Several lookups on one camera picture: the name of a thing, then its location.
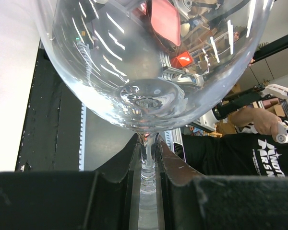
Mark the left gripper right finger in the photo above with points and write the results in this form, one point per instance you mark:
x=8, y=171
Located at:
x=188, y=200

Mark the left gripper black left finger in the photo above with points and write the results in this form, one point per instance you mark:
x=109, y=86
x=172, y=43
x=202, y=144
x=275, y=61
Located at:
x=70, y=200

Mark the clear wine glass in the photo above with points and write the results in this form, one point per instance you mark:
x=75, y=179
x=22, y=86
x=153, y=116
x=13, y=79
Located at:
x=150, y=65

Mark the white phone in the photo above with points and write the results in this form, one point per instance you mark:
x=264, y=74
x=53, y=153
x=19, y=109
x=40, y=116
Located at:
x=179, y=150

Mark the person in black shirt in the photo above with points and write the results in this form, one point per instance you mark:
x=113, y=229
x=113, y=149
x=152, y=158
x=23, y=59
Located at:
x=242, y=153

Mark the slotted cable duct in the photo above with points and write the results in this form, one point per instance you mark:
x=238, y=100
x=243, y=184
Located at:
x=82, y=137

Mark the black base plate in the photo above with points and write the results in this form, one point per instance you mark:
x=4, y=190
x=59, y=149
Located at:
x=50, y=138

